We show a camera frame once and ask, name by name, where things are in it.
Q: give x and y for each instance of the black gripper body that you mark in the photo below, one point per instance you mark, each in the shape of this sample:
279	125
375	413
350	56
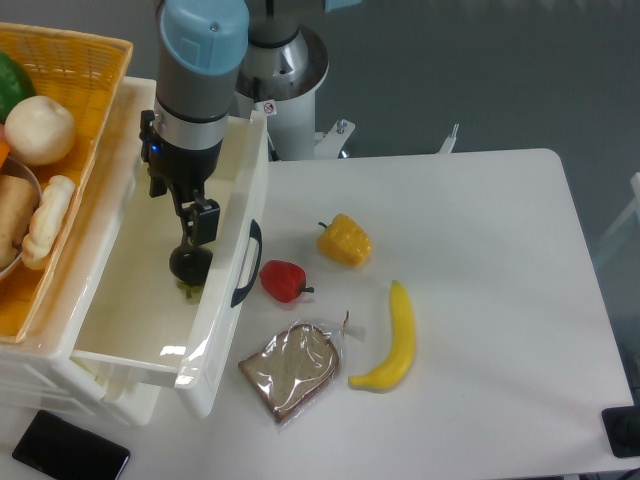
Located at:
185	154

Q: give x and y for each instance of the dark purple mangosteen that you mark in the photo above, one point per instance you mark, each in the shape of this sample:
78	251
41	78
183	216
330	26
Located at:
190	265

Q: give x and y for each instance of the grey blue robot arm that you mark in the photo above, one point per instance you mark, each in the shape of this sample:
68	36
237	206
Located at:
217	55

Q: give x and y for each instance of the white open upper drawer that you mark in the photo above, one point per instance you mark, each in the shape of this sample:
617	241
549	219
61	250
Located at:
140	319

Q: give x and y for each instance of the white plastic drawer cabinet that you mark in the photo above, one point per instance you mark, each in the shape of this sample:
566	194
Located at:
45	371

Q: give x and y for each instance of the cream toy pastry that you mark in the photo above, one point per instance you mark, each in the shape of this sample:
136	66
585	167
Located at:
46	222

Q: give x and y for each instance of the red toy bell pepper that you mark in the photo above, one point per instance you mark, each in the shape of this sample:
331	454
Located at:
284	281

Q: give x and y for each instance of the white round toy bun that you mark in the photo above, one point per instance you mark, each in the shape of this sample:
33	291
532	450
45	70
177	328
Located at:
40	131

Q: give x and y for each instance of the orange woven basket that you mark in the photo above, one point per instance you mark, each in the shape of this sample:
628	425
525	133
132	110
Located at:
82	72

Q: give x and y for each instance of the beige toy bread roll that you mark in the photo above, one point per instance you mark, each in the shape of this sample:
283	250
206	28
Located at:
18	201

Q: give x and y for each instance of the yellow toy bell pepper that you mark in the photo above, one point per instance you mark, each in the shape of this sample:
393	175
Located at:
344	241

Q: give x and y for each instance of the metal bowl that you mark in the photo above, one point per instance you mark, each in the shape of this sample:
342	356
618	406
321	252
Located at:
14	168

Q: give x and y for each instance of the orange toy piece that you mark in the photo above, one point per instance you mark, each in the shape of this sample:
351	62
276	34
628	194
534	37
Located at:
4	152

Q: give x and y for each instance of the bagged bread slice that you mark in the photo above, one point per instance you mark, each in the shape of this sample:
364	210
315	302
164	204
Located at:
295	366

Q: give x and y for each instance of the green toy pepper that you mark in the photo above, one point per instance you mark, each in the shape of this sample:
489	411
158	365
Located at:
16	85

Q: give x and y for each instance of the yellow toy banana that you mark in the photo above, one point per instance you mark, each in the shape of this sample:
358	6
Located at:
392	370

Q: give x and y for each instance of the black smartphone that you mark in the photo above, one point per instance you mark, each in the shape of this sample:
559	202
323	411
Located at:
62	450

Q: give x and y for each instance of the black device at edge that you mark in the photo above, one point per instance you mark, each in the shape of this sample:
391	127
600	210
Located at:
622	430

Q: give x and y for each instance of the black drawer handle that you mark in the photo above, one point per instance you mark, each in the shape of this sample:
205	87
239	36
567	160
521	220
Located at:
250	266

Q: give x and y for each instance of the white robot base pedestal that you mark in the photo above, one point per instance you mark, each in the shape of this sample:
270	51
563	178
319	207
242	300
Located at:
284	66

